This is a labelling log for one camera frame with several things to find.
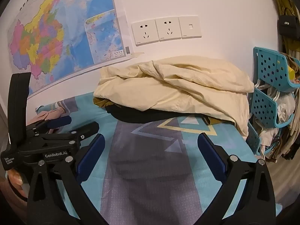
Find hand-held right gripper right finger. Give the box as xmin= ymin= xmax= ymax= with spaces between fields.
xmin=197 ymin=132 xmax=277 ymax=225

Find blue plastic storage rack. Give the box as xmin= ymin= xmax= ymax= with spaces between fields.
xmin=246 ymin=47 xmax=300 ymax=157

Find person's left hand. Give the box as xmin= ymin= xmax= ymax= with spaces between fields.
xmin=5 ymin=169 xmax=30 ymax=201

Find white wall port panel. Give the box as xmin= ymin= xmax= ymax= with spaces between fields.
xmin=178 ymin=16 xmax=202 ymax=39

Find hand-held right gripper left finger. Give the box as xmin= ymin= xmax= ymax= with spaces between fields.
xmin=28 ymin=133 xmax=106 ymax=225

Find teal grey printed blanket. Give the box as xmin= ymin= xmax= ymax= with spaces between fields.
xmin=5 ymin=91 xmax=283 ymax=225

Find olive yellow hanging garment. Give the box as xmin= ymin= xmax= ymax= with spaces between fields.
xmin=275 ymin=0 xmax=300 ymax=52

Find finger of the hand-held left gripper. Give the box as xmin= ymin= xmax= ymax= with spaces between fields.
xmin=25 ymin=115 xmax=72 ymax=133
xmin=44 ymin=122 xmax=100 ymax=146

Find pink garment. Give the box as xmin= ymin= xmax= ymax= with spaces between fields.
xmin=26 ymin=108 xmax=69 ymax=132

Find large cream cloth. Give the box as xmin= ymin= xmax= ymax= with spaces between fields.
xmin=93 ymin=56 xmax=255 ymax=137

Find colourful wall map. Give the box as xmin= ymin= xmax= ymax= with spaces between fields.
xmin=7 ymin=0 xmax=144 ymax=99

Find white wall socket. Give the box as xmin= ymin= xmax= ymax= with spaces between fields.
xmin=131 ymin=19 xmax=159 ymax=47
xmin=155 ymin=17 xmax=182 ymax=42

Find black handbag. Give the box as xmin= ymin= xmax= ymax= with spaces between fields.
xmin=277 ymin=15 xmax=300 ymax=40

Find black garment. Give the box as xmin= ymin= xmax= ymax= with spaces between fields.
xmin=105 ymin=105 xmax=236 ymax=125

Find beige hanging clothes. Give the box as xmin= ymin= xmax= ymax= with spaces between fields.
xmin=264 ymin=112 xmax=300 ymax=163

